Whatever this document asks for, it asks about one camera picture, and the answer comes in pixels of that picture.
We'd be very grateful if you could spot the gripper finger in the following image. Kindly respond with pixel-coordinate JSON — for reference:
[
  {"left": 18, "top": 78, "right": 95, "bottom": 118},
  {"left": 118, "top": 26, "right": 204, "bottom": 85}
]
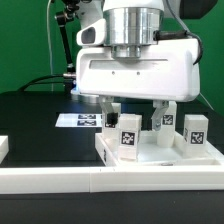
[
  {"left": 99, "top": 96, "right": 118, "bottom": 125},
  {"left": 152, "top": 100, "right": 169, "bottom": 131}
]

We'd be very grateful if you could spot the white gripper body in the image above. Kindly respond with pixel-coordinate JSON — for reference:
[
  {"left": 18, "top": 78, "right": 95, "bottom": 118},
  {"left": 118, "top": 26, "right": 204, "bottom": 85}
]
[{"left": 76, "top": 38, "right": 200, "bottom": 102}]

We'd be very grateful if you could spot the white square table top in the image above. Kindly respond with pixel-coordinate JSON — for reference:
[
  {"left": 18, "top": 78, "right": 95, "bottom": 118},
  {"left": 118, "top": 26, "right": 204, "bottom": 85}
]
[{"left": 95, "top": 131, "right": 224, "bottom": 166}]

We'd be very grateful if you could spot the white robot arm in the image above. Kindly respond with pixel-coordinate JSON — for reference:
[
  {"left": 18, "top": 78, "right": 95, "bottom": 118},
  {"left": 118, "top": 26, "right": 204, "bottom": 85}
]
[{"left": 76, "top": 0, "right": 218, "bottom": 130}]

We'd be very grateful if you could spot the apriltag base marker sheet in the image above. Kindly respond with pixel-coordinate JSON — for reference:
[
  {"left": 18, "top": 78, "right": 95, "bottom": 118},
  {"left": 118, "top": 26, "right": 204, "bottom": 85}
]
[{"left": 55, "top": 113, "right": 102, "bottom": 127}]

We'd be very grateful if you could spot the white front fence bar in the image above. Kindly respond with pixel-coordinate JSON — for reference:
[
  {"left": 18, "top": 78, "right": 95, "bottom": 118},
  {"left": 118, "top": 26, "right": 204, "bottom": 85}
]
[{"left": 0, "top": 166, "right": 224, "bottom": 194}]

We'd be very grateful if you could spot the white left fence piece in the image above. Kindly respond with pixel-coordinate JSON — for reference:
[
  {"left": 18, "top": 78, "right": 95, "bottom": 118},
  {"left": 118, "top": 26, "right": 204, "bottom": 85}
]
[{"left": 0, "top": 136, "right": 9, "bottom": 164}]

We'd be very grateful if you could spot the black cable bundle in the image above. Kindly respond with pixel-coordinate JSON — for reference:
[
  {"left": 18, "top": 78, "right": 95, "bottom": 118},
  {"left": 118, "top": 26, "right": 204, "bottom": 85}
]
[{"left": 18, "top": 73, "right": 73, "bottom": 93}]

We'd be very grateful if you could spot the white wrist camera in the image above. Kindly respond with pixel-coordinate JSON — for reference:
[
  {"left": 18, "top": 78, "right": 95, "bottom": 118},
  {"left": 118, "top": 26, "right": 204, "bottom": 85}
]
[{"left": 76, "top": 19, "right": 106, "bottom": 46}]

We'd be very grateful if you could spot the white thin cable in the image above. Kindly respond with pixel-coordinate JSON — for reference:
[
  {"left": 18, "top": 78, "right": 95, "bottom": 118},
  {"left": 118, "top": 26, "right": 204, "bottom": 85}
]
[{"left": 46, "top": 0, "right": 55, "bottom": 92}]

